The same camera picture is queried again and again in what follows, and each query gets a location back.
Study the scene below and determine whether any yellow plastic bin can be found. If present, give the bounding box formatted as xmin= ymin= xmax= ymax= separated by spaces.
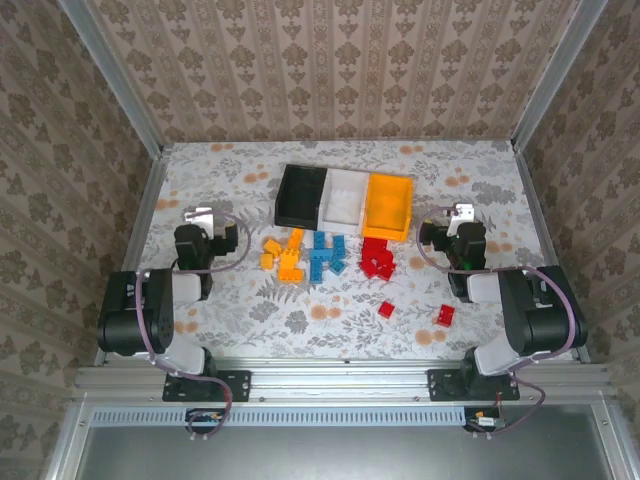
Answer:
xmin=360 ymin=172 xmax=415 ymax=245

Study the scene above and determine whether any black plastic bin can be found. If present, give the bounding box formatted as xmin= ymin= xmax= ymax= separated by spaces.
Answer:
xmin=273 ymin=163 xmax=329 ymax=229

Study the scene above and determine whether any white plastic bin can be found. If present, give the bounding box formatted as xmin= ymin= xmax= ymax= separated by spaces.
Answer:
xmin=319 ymin=168 xmax=372 ymax=236

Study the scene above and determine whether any grey metal panel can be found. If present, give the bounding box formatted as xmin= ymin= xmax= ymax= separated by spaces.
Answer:
xmin=44 ymin=402 xmax=640 ymax=480

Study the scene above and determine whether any white left camera bracket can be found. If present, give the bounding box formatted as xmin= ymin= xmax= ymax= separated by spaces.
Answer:
xmin=183 ymin=204 xmax=217 ymax=237

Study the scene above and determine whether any white camera bracket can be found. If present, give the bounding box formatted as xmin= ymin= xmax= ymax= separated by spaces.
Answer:
xmin=446 ymin=202 xmax=475 ymax=237
xmin=183 ymin=204 xmax=217 ymax=237

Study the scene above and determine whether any white right camera bracket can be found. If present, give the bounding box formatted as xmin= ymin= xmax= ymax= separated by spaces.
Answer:
xmin=446 ymin=202 xmax=475 ymax=237

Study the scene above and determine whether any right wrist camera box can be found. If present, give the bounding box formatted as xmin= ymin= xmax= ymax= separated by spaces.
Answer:
xmin=419 ymin=222 xmax=454 ymax=253

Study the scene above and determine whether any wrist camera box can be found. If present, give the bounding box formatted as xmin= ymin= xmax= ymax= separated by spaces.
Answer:
xmin=212 ymin=222 xmax=241 ymax=257
xmin=419 ymin=222 xmax=454 ymax=253

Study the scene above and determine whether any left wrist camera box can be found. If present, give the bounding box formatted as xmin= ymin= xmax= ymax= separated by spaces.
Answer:
xmin=212 ymin=222 xmax=241 ymax=257

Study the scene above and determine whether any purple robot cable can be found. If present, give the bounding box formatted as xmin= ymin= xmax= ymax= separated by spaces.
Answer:
xmin=134 ymin=209 xmax=252 ymax=444
xmin=417 ymin=208 xmax=576 ymax=441

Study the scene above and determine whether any aluminium side rail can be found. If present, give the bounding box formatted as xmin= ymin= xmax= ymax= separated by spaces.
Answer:
xmin=94 ymin=143 xmax=174 ymax=366
xmin=512 ymin=139 xmax=592 ymax=364

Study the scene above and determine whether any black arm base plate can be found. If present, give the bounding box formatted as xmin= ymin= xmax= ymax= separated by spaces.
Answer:
xmin=162 ymin=368 xmax=252 ymax=404
xmin=427 ymin=368 xmax=521 ymax=403

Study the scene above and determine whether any small cable connector board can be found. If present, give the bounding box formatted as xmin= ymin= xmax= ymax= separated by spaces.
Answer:
xmin=464 ymin=407 xmax=504 ymax=434
xmin=185 ymin=408 xmax=226 ymax=431

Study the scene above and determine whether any long aluminium mounting rail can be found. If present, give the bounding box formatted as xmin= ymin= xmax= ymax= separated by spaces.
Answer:
xmin=74 ymin=357 xmax=616 ymax=404

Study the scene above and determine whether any aluminium frame post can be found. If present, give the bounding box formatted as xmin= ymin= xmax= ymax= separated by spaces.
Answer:
xmin=55 ymin=0 xmax=166 ymax=156
xmin=510 ymin=0 xmax=609 ymax=151

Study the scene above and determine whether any slotted cable duct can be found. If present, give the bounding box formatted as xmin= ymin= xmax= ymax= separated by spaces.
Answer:
xmin=92 ymin=405 xmax=469 ymax=427

